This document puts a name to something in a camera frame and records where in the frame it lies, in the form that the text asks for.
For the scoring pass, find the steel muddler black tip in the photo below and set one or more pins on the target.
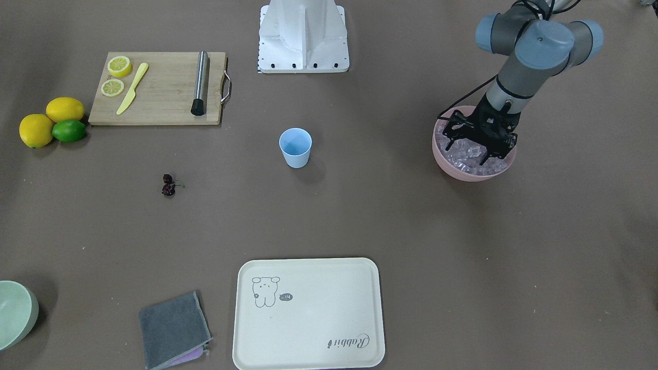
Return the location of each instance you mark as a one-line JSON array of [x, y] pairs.
[[198, 105]]

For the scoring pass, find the cream rabbit tray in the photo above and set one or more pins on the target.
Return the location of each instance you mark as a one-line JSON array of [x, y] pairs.
[[308, 313]]

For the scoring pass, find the yellow plastic knife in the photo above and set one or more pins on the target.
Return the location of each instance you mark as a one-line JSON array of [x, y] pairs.
[[131, 92]]

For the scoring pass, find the yellow lemon upper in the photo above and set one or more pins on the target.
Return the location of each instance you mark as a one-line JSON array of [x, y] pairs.
[[65, 108]]

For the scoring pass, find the green lime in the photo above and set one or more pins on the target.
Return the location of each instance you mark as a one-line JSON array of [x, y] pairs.
[[69, 130]]

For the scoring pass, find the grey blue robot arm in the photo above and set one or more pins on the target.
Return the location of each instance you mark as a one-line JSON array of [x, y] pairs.
[[537, 48]]

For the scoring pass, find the pink bowl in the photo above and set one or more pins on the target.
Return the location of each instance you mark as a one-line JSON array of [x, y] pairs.
[[462, 173]]

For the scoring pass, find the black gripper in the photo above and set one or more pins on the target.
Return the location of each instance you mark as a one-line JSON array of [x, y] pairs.
[[482, 115]]

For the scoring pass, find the lemon half upper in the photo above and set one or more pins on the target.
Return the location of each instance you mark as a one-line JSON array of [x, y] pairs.
[[119, 66]]

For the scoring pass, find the light blue plastic cup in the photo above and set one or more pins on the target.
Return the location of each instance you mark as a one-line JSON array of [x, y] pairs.
[[295, 145]]

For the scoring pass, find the yellow lemon lower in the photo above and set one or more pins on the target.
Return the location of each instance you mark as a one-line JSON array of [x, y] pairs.
[[36, 130]]

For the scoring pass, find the pile of clear ice cubes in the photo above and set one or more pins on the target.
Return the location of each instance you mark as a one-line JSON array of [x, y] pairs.
[[465, 154]]

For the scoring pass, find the lemon half lower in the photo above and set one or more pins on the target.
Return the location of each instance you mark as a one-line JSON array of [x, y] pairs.
[[112, 87]]

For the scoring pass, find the yellow lemon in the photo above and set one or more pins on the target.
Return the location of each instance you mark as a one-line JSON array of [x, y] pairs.
[[65, 108], [36, 130]]

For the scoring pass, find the dark red cherries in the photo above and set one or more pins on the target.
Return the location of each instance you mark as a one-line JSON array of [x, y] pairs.
[[169, 185]]

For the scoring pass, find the bamboo cutting board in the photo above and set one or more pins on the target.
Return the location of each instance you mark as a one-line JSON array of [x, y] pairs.
[[166, 92]]

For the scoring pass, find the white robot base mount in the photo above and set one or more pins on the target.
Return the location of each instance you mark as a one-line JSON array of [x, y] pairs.
[[303, 37]]

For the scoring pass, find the lemon half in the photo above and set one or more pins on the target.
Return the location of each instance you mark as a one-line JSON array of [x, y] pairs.
[[119, 66], [112, 87]]

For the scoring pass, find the mint green bowl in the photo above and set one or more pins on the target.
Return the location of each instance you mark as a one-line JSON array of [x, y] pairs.
[[19, 311]]

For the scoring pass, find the grey folded cloth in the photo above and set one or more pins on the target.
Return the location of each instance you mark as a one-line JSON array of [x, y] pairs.
[[174, 332]]

